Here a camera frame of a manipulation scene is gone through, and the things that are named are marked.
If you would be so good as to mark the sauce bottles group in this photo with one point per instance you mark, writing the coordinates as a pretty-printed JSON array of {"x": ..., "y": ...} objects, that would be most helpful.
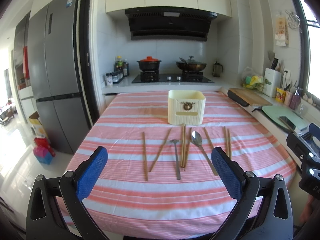
[{"x": 121, "y": 64}]

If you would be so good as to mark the black pot with red lid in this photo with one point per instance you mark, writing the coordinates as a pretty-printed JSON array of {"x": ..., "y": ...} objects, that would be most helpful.
[{"x": 149, "y": 64}]

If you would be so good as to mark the cream plastic utensil holder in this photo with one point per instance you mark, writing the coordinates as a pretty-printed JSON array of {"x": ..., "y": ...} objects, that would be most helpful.
[{"x": 186, "y": 107}]

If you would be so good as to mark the spice jar rack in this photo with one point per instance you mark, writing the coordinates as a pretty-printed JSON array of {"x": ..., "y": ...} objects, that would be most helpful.
[{"x": 117, "y": 76}]

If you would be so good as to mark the grey double door refrigerator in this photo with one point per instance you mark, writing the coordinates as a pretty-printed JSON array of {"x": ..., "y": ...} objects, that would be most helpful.
[{"x": 54, "y": 74}]

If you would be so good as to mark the hanging wall calendar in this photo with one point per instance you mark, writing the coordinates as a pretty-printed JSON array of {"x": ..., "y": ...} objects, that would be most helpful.
[{"x": 281, "y": 32}]

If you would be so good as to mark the green plastic cutting board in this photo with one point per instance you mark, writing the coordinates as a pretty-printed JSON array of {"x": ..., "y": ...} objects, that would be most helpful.
[{"x": 285, "y": 118}]

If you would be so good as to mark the black gas stove top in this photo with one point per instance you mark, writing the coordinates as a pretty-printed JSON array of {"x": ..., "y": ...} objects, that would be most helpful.
[{"x": 150, "y": 77}]

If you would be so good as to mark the red blue boxes on floor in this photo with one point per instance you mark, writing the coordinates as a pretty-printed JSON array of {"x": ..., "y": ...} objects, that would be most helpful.
[{"x": 43, "y": 152}]

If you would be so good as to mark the plastic bag with produce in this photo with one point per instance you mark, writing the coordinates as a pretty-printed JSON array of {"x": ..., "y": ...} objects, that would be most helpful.
[{"x": 251, "y": 80}]

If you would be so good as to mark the wire trivet on wall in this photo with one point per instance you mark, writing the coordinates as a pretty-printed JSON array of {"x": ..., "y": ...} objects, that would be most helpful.
[{"x": 293, "y": 20}]

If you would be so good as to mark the white knife block holder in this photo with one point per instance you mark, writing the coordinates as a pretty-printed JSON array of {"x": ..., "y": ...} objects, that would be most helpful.
[{"x": 272, "y": 80}]

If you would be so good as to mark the black range hood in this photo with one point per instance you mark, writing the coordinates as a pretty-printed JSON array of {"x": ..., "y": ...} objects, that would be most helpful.
[{"x": 169, "y": 23}]

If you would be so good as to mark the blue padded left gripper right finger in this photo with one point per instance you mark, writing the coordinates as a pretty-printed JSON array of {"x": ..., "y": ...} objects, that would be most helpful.
[{"x": 263, "y": 208}]

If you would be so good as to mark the wooden cutting board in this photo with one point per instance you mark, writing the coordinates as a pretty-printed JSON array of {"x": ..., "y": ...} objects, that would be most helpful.
[{"x": 246, "y": 97}]

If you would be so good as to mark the yellow snack packet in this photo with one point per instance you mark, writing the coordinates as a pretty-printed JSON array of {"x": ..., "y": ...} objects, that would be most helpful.
[{"x": 280, "y": 95}]

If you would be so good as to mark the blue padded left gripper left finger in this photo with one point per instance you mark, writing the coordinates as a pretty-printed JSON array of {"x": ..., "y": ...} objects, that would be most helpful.
[{"x": 44, "y": 217}]

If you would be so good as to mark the white label spice jar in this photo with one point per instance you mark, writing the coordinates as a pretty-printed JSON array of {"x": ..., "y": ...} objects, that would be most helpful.
[{"x": 109, "y": 79}]

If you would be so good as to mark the steel tablespoon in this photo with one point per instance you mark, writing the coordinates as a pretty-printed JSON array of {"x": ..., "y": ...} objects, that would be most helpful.
[{"x": 196, "y": 139}]

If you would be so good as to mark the steel ladle spoon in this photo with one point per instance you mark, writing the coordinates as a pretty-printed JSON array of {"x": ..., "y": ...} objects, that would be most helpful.
[{"x": 178, "y": 174}]

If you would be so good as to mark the pink white striped tablecloth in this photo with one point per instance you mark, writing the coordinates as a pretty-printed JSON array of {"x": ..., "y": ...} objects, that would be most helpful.
[{"x": 123, "y": 202}]

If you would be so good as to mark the dark wok with glass lid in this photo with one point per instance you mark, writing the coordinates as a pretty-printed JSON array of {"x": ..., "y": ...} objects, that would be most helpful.
[{"x": 190, "y": 65}]

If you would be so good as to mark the dark glass kettle jug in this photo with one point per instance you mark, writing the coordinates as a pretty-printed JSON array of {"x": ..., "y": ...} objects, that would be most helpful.
[{"x": 217, "y": 69}]

